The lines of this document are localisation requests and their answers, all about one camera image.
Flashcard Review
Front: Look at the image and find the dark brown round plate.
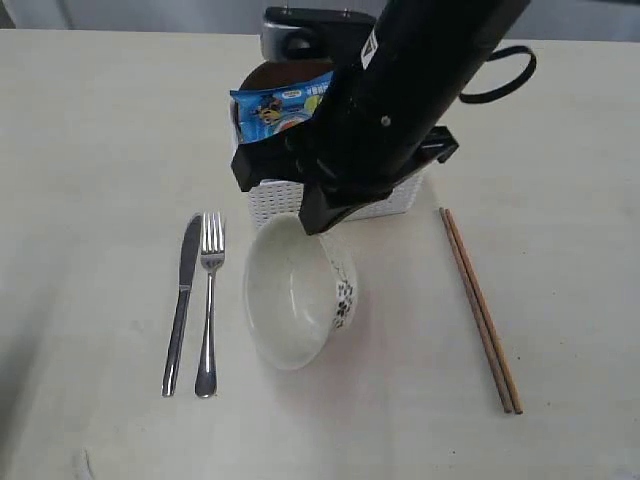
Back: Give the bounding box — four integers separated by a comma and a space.
230, 60, 334, 94

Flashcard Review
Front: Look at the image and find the silver metal fork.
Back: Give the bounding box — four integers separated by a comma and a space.
195, 212, 225, 398

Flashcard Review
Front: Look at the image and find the silver metal table knife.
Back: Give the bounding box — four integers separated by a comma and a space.
162, 213, 202, 398

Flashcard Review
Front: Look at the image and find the brown wooden chopstick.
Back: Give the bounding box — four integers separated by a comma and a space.
444, 208, 524, 415
439, 207, 514, 413

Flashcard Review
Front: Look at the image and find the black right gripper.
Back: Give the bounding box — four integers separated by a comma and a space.
231, 68, 458, 235

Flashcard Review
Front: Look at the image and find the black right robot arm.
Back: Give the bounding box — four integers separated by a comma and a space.
231, 1, 536, 235

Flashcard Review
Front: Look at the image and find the blue potato chips bag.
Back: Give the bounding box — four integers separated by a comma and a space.
230, 71, 333, 144

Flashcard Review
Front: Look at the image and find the white speckled ceramic bowl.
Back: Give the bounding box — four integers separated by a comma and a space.
243, 213, 359, 371

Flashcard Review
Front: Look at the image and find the white plastic lattice basket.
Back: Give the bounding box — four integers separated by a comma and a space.
229, 91, 424, 228

